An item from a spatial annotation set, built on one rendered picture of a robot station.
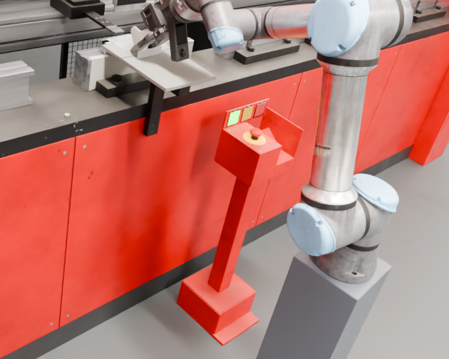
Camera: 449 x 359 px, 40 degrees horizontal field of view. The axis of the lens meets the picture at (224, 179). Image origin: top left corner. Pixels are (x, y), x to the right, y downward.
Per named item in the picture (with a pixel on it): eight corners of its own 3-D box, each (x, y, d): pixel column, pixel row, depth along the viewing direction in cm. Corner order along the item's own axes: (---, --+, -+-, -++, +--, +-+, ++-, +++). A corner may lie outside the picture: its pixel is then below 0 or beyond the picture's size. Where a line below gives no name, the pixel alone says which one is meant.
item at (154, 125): (167, 152, 171) (180, 83, 159) (135, 127, 178) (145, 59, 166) (178, 149, 173) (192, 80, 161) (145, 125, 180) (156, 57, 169)
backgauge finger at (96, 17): (101, 41, 171) (103, 24, 168) (49, 6, 184) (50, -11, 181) (135, 35, 179) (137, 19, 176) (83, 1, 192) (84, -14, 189)
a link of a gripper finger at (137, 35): (123, 35, 165) (148, 18, 160) (133, 55, 165) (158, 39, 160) (116, 35, 162) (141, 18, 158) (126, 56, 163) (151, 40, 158)
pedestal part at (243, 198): (218, 293, 223) (253, 172, 193) (207, 283, 226) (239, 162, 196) (229, 286, 227) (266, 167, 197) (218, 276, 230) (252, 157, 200)
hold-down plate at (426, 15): (415, 23, 286) (417, 17, 284) (405, 18, 289) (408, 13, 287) (444, 16, 306) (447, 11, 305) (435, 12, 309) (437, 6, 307)
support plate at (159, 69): (165, 92, 153) (166, 88, 152) (101, 48, 166) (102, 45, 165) (215, 79, 165) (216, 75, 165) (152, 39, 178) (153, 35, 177)
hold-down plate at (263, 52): (244, 65, 206) (246, 57, 204) (232, 58, 208) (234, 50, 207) (298, 52, 226) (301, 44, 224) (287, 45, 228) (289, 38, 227)
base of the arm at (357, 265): (384, 265, 150) (399, 234, 145) (355, 293, 140) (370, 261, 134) (333, 232, 157) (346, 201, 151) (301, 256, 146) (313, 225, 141)
